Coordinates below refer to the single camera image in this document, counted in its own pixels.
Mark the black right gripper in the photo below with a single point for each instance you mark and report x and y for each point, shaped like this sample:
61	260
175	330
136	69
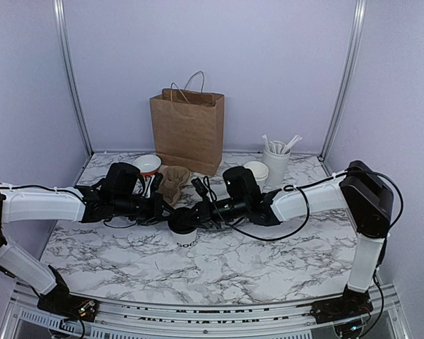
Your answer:
205	214

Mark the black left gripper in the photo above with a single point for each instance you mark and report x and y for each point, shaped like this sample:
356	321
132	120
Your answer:
157	204

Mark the black plastic cup lid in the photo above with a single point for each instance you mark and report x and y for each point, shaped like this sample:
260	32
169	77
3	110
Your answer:
180	221

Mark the white paper coffee cup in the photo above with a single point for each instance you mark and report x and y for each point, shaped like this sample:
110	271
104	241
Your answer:
185	240

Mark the brown pulp cup carrier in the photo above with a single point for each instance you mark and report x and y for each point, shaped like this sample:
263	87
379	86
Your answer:
174	179

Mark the brown paper bag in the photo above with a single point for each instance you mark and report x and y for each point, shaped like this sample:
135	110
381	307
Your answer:
188	128

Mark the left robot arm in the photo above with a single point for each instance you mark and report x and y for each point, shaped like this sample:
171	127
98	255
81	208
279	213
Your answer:
122	193

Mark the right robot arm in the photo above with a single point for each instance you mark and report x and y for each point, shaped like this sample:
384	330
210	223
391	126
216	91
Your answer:
368	195

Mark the orange and white bowl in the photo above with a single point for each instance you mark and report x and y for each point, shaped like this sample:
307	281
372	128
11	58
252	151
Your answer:
147	164

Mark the stack of white paper cups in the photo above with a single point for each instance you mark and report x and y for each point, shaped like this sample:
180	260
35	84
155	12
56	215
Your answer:
260	172

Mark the white ribbed straw holder cup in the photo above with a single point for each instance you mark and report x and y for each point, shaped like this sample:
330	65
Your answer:
277	165

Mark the white wrapped straws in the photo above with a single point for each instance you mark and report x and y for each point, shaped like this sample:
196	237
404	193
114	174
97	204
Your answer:
280	147

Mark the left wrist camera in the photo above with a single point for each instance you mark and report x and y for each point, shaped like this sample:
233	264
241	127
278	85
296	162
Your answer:
152	182

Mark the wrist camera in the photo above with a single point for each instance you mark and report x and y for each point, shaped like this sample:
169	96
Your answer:
152	182
201	188

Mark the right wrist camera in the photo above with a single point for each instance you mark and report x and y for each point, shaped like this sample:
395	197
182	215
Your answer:
201	188

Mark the front aluminium rail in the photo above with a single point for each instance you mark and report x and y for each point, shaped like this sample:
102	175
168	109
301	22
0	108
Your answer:
296	319

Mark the left aluminium frame post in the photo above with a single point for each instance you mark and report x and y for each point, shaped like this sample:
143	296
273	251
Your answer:
58	6

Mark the aluminium frame post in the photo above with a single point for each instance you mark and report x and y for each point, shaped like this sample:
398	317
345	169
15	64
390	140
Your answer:
58	6
348	71

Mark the right aluminium frame post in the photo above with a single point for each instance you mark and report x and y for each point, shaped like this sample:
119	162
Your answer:
348	71

